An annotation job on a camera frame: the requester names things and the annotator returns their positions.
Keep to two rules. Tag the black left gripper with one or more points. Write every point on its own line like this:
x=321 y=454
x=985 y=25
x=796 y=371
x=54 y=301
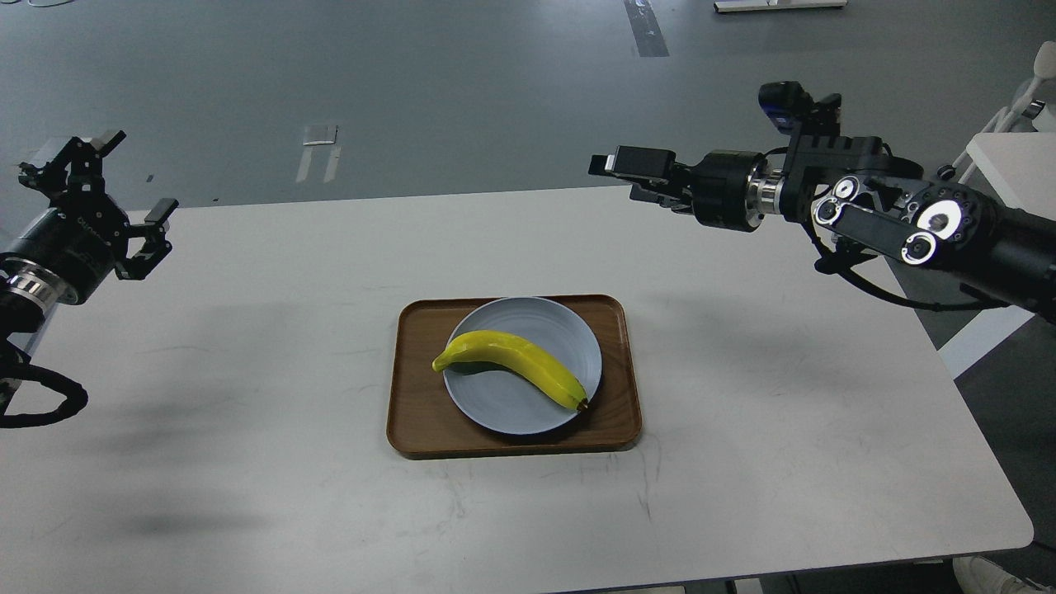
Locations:
x=67 y=252

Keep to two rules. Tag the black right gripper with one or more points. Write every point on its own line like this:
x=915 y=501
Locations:
x=717 y=191

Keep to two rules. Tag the yellow banana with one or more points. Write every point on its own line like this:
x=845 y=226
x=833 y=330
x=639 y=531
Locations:
x=521 y=357

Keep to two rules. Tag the blue-grey round plate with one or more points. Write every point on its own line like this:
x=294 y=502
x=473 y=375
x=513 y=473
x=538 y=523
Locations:
x=497 y=399

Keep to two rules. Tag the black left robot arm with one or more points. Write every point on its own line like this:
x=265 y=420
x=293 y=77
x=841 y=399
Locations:
x=17 y=367

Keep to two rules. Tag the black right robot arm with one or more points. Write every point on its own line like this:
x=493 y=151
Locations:
x=855 y=201

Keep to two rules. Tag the brown wooden tray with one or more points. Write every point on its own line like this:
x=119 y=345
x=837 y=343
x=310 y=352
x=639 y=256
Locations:
x=425 y=424

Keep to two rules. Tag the white side table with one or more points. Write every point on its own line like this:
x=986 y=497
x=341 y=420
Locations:
x=1021 y=167

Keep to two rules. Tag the white shoe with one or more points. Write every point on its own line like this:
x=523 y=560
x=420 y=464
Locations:
x=975 y=574

